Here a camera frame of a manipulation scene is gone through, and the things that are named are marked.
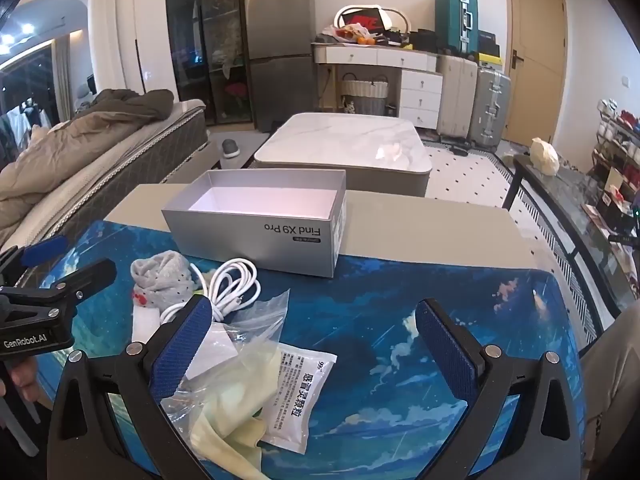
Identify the grey dotted sock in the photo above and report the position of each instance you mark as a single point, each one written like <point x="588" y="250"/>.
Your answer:
<point x="160" y="275"/>

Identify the grey cardboard box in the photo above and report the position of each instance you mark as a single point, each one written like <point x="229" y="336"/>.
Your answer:
<point x="250" y="232"/>

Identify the white wicker basket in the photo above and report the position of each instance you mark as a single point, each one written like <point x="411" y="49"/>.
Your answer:
<point x="364" y="91"/>

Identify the red black shoe box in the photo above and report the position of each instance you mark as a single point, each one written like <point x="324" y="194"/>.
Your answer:
<point x="365" y="20"/>

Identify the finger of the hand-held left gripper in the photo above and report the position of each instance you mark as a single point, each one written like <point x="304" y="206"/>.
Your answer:
<point x="47" y="252"/>
<point x="85" y="281"/>

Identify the marble top coffee table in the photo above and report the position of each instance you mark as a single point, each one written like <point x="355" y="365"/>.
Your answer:
<point x="345" y="135"/>

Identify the bag of oranges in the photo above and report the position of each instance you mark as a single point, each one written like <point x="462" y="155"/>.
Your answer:
<point x="364" y="38"/>

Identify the blue sky print desk mat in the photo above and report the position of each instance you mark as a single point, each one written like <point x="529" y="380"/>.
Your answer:
<point x="380" y="310"/>

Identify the silver suitcase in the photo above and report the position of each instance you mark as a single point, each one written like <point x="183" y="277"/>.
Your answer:
<point x="490" y="105"/>

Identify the beige suitcase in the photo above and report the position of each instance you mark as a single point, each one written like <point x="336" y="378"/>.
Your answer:
<point x="456" y="95"/>

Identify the wooden door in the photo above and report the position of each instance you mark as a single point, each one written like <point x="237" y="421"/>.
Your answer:
<point x="535" y="35"/>

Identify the dark glass cabinet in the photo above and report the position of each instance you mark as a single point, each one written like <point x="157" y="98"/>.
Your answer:
<point x="205" y="35"/>

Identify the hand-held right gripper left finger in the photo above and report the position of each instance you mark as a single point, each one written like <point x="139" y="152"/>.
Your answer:
<point x="184" y="347"/>

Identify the shoe rack with shoes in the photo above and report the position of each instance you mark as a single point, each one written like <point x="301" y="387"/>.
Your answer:
<point x="620" y="145"/>

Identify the cream lumpy ornament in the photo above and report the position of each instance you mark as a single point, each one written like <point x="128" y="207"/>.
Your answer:
<point x="545" y="156"/>

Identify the dark glass table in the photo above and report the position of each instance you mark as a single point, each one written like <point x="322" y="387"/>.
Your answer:
<point x="575" y="200"/>

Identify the quilted mattress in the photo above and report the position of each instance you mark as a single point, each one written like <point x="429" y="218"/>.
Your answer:
<point x="150" y="145"/>

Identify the pale yellow-green cloth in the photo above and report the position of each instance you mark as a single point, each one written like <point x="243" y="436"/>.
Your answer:
<point x="220" y="425"/>

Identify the grey jacket on sofa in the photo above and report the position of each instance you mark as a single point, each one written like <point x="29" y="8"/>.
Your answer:
<point x="75" y="135"/>

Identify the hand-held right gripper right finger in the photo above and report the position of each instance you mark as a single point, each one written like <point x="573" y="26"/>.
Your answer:
<point x="445" y="355"/>

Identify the clear plastic bag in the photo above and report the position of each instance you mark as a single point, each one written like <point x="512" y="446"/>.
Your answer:
<point x="250" y="325"/>

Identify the green white medicine box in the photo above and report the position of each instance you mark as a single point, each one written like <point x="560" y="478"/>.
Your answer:
<point x="295" y="400"/>

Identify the teal suitcase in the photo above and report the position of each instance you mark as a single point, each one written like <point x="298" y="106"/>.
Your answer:
<point x="452" y="20"/>

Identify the person's left hand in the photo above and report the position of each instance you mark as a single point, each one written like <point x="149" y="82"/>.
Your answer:
<point x="24" y="380"/>

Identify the grey refrigerator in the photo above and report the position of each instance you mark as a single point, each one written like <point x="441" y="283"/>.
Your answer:
<point x="280" y="35"/>

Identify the person's leg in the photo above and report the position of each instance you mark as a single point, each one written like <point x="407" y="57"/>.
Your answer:
<point x="620" y="375"/>

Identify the small white packet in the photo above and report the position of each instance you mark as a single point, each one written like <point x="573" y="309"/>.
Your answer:
<point x="145" y="325"/>

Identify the white drawer dresser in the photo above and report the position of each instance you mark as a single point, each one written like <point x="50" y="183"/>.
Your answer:
<point x="420" y="90"/>

